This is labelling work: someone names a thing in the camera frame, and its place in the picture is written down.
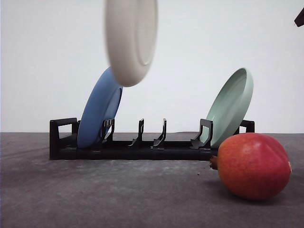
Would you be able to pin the white plate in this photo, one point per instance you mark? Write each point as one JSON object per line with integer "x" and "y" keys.
{"x": 130, "y": 31}

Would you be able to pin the red pomegranate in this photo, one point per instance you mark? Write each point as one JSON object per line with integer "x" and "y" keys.
{"x": 252, "y": 166}

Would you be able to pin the green plate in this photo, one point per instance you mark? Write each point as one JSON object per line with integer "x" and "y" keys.
{"x": 229, "y": 106}

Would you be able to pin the black plastic dish rack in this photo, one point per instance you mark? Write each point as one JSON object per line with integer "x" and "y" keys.
{"x": 63, "y": 143}

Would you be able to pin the blue plate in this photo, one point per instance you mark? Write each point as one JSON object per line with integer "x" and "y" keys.
{"x": 102, "y": 103}

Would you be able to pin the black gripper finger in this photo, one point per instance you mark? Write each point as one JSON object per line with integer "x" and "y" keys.
{"x": 299, "y": 19}

